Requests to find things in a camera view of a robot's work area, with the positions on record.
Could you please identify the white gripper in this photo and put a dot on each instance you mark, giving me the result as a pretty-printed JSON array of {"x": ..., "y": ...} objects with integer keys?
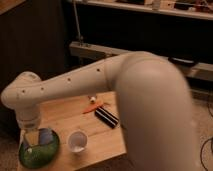
[{"x": 31, "y": 132}]

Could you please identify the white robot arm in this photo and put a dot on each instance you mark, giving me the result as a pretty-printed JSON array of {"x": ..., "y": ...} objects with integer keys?
[{"x": 153, "y": 100}]

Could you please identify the white ceramic cup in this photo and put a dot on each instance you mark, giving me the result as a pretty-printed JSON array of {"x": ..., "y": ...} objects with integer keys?
[{"x": 77, "y": 142}]

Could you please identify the green glass plate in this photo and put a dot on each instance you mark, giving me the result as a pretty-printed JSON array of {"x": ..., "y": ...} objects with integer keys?
[{"x": 38, "y": 157}]

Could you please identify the wooden table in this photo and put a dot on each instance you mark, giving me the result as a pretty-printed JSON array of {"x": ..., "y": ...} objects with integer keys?
[{"x": 66, "y": 116}]

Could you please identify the orange carrot toy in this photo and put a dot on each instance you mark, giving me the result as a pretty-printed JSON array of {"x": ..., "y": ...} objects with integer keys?
[{"x": 94, "y": 106}]

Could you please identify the black rectangular box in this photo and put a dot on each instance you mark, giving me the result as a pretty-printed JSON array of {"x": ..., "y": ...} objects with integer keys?
[{"x": 106, "y": 117}]

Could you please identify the metal stand pole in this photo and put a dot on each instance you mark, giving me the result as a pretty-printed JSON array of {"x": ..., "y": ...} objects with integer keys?
[{"x": 79, "y": 36}]

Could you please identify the long grey case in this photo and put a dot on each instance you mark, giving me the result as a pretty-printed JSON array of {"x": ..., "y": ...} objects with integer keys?
[{"x": 190, "y": 68}]

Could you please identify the wall shelf with items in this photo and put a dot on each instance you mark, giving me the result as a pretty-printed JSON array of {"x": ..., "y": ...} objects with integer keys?
[{"x": 145, "y": 8}]

